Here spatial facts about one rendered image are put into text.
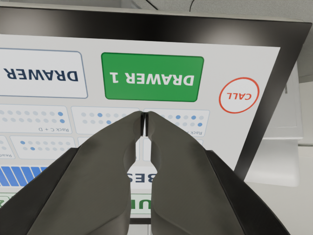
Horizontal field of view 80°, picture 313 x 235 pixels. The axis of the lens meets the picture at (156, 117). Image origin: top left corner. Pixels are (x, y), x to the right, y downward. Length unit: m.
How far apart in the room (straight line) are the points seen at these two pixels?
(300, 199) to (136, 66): 3.50
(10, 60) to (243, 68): 0.21
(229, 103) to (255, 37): 0.07
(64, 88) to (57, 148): 0.08
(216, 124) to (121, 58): 0.12
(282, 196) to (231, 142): 3.38
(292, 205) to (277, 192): 0.24
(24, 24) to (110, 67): 0.07
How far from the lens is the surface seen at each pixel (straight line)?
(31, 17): 0.20
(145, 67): 0.18
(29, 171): 0.30
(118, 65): 0.18
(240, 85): 0.21
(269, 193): 3.63
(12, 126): 0.26
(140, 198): 0.30
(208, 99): 0.20
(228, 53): 0.19
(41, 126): 0.24
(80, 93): 0.20
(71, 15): 0.18
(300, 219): 3.67
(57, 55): 0.20
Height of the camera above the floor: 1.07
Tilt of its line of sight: 8 degrees down
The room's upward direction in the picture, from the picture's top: 179 degrees counter-clockwise
